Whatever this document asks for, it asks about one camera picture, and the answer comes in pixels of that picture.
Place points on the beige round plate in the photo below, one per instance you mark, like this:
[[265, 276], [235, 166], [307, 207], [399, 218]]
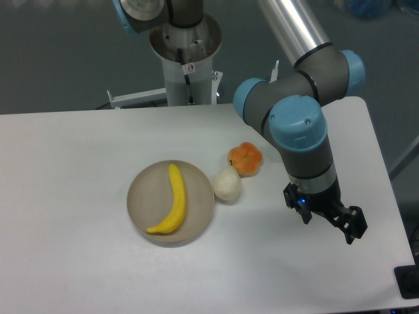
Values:
[[150, 197]]

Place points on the orange bell pepper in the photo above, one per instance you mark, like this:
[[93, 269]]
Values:
[[246, 158]]

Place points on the black box at edge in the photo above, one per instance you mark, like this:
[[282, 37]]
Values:
[[407, 281]]

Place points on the white metal post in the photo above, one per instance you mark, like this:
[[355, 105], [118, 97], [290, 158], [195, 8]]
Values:
[[274, 72]]

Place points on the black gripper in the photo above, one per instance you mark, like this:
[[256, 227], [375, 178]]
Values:
[[327, 204]]

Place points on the yellow banana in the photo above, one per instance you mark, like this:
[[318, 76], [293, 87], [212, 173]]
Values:
[[178, 211]]

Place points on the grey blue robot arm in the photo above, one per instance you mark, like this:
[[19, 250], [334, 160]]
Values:
[[285, 111]]

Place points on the white metal bracket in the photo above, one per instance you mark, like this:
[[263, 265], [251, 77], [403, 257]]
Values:
[[139, 99]]

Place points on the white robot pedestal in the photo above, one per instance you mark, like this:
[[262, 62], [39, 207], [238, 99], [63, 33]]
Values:
[[187, 56]]

